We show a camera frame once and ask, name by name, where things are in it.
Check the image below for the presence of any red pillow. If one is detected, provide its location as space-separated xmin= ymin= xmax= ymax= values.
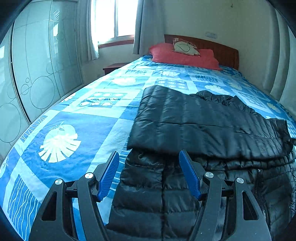
xmin=149 ymin=43 xmax=222 ymax=70

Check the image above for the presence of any white wall socket plate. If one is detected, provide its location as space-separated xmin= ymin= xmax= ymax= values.
xmin=205 ymin=32 xmax=217 ymax=39

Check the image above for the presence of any left grey curtain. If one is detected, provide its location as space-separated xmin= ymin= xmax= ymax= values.
xmin=76 ymin=1 xmax=99 ymax=63

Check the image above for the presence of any white glass sliding wardrobe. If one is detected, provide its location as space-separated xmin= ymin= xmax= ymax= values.
xmin=1 ymin=1 xmax=82 ymax=159

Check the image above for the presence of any blue patterned bed sheet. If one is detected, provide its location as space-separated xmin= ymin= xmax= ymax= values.
xmin=1 ymin=56 xmax=295 ymax=240

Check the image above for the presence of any grey curtain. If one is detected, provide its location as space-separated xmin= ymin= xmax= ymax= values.
xmin=76 ymin=1 xmax=99 ymax=63
xmin=132 ymin=0 xmax=165 ymax=55

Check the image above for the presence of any right grey curtain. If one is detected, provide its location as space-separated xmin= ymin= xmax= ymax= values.
xmin=132 ymin=0 xmax=165 ymax=55

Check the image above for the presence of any dark wooden nightstand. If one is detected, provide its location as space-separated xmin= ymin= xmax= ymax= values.
xmin=103 ymin=62 xmax=128 ymax=75

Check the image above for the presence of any dark wooden headboard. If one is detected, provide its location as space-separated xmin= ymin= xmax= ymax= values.
xmin=164 ymin=34 xmax=239 ymax=70

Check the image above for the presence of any bright bedroom window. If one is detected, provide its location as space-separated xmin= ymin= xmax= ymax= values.
xmin=91 ymin=0 xmax=138 ymax=45

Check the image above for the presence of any black quilted down jacket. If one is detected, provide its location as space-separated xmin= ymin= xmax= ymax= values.
xmin=106 ymin=85 xmax=295 ymax=240

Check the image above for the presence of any small cream patterned cushion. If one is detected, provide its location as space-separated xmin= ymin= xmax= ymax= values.
xmin=173 ymin=38 xmax=200 ymax=56

